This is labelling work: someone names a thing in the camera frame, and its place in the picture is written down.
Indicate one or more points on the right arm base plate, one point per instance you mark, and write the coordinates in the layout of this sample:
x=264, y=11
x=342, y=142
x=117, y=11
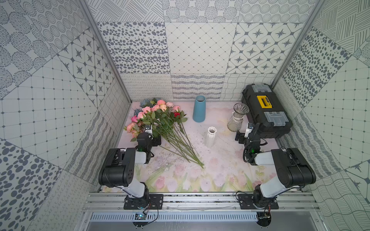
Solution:
x=251, y=201

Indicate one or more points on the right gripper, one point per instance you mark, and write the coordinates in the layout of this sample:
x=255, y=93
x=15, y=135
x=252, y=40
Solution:
x=242, y=136

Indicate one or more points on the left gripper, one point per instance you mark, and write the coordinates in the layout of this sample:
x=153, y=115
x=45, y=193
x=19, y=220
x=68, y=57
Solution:
x=154, y=140

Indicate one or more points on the white ribbed vase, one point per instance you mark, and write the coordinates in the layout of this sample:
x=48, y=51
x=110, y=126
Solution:
x=210, y=137

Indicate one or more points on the clear glass vase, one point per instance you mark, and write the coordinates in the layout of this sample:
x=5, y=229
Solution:
x=239, y=111

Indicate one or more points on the black toolbox yellow latch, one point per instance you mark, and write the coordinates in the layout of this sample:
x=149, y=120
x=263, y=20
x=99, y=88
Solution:
x=266, y=110

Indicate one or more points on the aluminium rail frame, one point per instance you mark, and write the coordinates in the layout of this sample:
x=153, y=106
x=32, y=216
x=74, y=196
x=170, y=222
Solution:
x=194, y=202

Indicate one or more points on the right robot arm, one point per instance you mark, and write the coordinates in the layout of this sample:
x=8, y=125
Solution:
x=292, y=169

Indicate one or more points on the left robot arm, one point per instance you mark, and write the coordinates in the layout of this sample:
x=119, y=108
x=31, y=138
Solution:
x=118, y=168

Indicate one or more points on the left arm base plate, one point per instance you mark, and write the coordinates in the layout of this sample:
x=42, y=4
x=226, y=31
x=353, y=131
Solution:
x=151, y=201

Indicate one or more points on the blue cylindrical vase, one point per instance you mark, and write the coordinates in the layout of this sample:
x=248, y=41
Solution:
x=199, y=111

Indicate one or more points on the bunch of artificial flowers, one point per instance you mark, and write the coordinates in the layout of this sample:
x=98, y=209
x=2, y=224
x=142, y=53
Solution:
x=166, y=121

